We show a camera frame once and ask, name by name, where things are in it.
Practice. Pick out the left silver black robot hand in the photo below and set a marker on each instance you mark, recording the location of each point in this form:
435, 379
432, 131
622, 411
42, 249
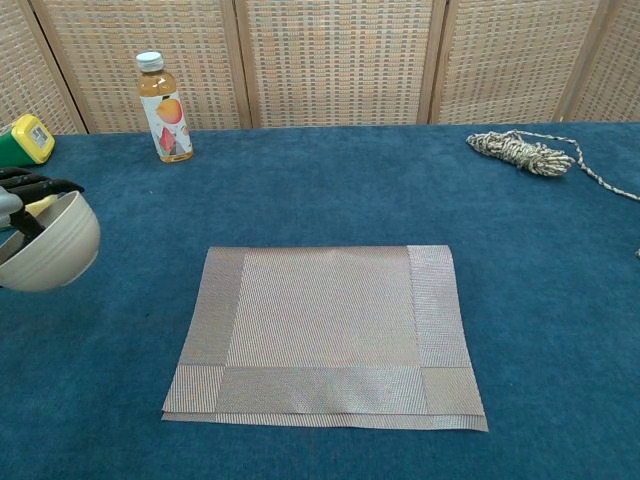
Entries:
30, 186

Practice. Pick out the green box with yellow lid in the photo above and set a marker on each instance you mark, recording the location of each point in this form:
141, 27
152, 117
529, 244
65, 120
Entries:
20, 150

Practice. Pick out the brown woven placemat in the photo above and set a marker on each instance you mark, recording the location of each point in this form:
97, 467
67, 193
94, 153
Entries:
325, 310

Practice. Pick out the beige bowl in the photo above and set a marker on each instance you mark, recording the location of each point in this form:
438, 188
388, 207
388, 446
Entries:
55, 250

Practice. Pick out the orange juice bottle white cap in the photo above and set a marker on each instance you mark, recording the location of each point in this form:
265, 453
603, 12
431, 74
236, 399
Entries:
167, 125

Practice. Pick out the blue felt table cover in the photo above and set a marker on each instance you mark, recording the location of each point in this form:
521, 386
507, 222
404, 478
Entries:
320, 190

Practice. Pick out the yellow sponge block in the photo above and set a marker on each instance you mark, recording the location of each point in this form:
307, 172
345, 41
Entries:
41, 205

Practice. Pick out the woven bamboo folding screen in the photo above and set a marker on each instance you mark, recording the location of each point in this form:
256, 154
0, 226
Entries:
340, 60

